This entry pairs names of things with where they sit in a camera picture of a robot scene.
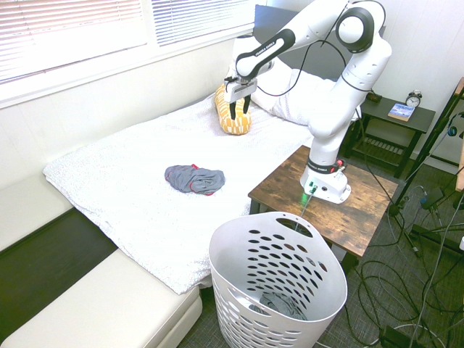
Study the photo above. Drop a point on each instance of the small dark object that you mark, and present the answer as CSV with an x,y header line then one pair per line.
x,y
374,98

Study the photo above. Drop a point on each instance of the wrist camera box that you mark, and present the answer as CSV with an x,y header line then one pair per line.
x,y
229,79

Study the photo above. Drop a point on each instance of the wide white window blind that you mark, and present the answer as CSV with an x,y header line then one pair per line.
x,y
72,32

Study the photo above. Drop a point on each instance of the black alarm clock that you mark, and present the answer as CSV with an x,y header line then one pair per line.
x,y
413,99

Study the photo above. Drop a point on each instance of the cream upholstered bench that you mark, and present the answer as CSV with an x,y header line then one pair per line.
x,y
101,308

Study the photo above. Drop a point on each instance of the grey clothes pile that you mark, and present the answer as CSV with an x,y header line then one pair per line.
x,y
279,306

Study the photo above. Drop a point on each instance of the dark headboard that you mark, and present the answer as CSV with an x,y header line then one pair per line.
x,y
264,21

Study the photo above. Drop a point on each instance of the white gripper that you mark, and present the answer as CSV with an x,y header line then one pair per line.
x,y
240,90

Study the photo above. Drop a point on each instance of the grey garment with red trim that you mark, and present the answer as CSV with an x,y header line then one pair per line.
x,y
195,180

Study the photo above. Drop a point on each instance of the bed with white sheet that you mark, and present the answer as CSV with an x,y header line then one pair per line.
x,y
145,206

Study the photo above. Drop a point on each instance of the black power adapter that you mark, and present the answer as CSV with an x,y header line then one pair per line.
x,y
433,197

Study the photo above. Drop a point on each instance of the light wooden board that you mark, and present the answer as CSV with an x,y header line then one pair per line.
x,y
460,159

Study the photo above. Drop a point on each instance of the rustic wooden side table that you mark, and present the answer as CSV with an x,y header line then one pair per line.
x,y
344,214

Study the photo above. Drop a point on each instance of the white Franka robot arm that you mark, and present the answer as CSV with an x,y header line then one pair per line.
x,y
326,119

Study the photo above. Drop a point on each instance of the large white pillow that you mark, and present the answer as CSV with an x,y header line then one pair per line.
x,y
290,98

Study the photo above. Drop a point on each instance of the black camera stand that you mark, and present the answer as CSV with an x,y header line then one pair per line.
x,y
431,145

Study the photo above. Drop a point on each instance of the yellow white patterned pillow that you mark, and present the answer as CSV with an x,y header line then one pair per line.
x,y
239,125

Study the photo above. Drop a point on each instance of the black power strip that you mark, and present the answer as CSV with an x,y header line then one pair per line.
x,y
393,337

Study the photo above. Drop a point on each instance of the black nightstand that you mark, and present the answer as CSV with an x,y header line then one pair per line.
x,y
406,125

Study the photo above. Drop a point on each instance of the white perforated laundry basket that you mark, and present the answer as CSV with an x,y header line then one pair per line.
x,y
232,253

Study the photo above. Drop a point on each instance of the blue covered book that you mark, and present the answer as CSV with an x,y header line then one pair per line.
x,y
401,111

